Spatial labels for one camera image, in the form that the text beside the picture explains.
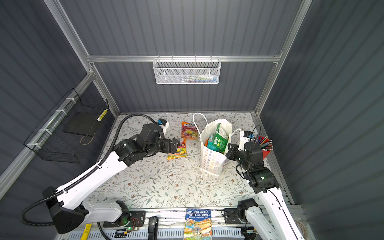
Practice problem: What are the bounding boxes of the red pencil cup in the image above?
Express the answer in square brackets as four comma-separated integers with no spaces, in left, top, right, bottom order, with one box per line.
[256,136,274,160]

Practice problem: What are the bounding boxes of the black wire basket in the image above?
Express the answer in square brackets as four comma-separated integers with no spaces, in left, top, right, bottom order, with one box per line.
[24,90,109,164]

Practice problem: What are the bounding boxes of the white paper gift bag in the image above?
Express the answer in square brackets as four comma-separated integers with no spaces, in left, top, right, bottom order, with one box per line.
[193,113,240,177]

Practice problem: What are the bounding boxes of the orange Fox's packet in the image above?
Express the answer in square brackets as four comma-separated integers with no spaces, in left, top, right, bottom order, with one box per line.
[181,122,199,140]
[167,138,188,160]

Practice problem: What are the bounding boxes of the white wire mesh basket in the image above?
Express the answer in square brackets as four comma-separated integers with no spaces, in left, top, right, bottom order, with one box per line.
[153,58,222,85]

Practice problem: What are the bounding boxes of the white cable coil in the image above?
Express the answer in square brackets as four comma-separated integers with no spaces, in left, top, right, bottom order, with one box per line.
[295,220,308,240]

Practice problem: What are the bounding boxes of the teal snack packet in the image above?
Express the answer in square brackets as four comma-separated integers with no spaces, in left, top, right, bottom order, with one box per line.
[206,135,219,152]

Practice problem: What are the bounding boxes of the dark green snack packet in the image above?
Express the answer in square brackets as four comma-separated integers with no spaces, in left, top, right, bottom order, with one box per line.
[214,124,229,153]

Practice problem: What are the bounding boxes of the colourful book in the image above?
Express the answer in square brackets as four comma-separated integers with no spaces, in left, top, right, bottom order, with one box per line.
[184,209,213,240]

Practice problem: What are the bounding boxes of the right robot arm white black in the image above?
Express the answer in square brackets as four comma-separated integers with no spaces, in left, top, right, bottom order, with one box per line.
[226,131,304,240]

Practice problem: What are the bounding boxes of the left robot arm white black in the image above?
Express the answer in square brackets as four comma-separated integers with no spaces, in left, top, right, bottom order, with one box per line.
[43,119,180,234]

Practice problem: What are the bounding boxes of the black handle tool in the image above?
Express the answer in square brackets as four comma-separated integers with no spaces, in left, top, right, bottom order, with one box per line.
[148,216,159,240]

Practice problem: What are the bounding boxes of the yellow marker in basket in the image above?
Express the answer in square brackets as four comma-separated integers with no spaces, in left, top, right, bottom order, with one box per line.
[97,108,109,122]

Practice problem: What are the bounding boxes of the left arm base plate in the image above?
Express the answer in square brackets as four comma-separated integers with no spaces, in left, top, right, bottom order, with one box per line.
[103,211,146,228]

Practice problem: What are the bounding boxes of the black corrugated cable hose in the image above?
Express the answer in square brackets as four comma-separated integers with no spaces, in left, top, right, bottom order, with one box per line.
[20,113,158,240]

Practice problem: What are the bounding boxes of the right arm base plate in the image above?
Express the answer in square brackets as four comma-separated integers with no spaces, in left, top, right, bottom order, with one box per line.
[223,207,266,225]

